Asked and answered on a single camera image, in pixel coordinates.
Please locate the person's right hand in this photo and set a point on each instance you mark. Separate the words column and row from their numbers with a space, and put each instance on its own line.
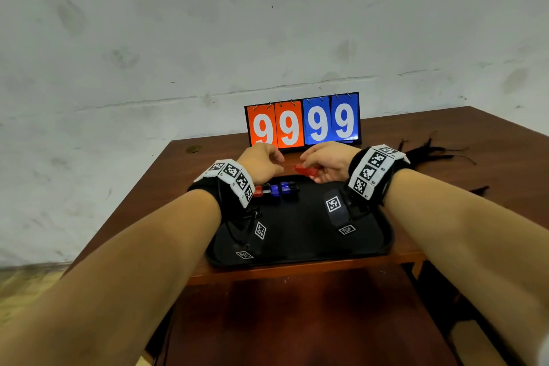
column 332, row 160

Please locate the person's left hand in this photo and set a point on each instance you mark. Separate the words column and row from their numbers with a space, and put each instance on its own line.
column 259, row 162

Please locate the group of coloured plastic clips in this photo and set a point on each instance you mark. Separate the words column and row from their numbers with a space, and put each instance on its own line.
column 275, row 190

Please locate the black plastic tray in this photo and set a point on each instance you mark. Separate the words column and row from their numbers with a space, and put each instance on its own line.
column 300, row 232

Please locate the person's right forearm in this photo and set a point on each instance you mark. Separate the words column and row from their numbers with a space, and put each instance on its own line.
column 472, row 241

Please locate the person's left forearm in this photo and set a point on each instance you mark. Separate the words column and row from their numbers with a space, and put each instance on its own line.
column 107, row 288

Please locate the black white marker wristband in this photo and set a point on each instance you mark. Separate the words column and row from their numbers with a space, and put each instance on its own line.
column 233, row 179
column 371, row 172

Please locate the orange blue flip scoreboard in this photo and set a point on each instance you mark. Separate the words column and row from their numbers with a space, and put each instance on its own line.
column 304, row 123

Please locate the brown wooden desk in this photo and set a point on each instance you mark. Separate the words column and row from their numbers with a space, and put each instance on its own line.
column 180, row 177

